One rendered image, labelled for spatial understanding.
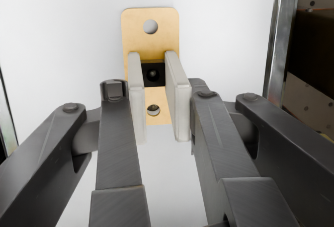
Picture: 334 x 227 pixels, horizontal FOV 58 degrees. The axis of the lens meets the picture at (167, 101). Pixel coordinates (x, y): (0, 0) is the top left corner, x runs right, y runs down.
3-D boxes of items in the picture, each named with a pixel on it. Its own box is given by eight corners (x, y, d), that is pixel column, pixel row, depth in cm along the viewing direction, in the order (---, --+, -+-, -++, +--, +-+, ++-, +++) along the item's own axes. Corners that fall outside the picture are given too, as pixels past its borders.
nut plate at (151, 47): (120, 8, 19) (119, 10, 18) (178, 7, 20) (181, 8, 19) (128, 124, 23) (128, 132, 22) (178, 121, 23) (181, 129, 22)
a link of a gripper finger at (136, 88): (147, 145, 15) (131, 146, 15) (140, 93, 21) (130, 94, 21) (144, 87, 13) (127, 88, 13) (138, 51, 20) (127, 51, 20)
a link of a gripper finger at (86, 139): (132, 152, 13) (59, 158, 12) (130, 105, 17) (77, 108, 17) (129, 120, 12) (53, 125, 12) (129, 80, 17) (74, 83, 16)
